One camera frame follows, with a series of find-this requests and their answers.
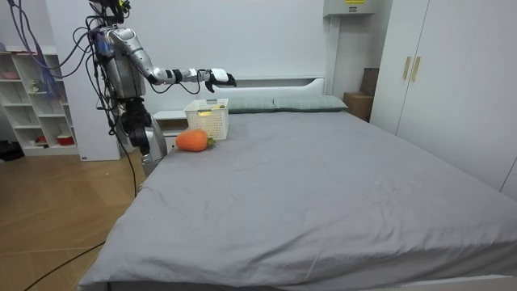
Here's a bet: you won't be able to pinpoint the brown cardboard box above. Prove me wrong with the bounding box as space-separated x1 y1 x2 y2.
343 91 375 123

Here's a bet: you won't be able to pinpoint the robot legs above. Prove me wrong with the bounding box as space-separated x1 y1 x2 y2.
119 96 169 179

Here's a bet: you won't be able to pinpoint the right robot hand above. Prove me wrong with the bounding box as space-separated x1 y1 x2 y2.
204 67 237 94

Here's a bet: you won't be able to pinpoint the dark brown box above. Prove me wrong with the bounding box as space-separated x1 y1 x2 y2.
360 67 380 97

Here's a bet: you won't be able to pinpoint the black bag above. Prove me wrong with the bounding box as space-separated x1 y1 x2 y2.
0 140 25 162

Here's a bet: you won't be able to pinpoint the white nightstand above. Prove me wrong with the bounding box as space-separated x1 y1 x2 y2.
152 109 190 153

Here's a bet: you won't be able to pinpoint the white shelf unit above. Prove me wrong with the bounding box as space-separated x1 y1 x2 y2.
0 50 80 158

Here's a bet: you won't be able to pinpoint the grey bed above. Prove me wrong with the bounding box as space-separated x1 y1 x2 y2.
78 76 517 291

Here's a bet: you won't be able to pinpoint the white wardrobe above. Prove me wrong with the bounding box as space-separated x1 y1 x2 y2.
369 0 517 201

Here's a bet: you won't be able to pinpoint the white perforated plastic basket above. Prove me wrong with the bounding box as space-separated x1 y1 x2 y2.
183 98 230 141

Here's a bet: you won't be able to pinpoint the green checked pillow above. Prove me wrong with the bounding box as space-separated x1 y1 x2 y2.
273 95 348 113
226 96 278 115

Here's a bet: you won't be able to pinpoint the cable bundle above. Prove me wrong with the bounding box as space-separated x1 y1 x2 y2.
6 0 102 100

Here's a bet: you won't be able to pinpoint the grey wall box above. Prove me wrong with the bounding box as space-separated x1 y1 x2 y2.
322 0 379 18

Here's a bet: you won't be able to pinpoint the robot body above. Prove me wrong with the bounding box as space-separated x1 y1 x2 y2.
86 0 149 102

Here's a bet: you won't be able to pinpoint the black floor cable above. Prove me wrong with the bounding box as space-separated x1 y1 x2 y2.
23 100 138 291

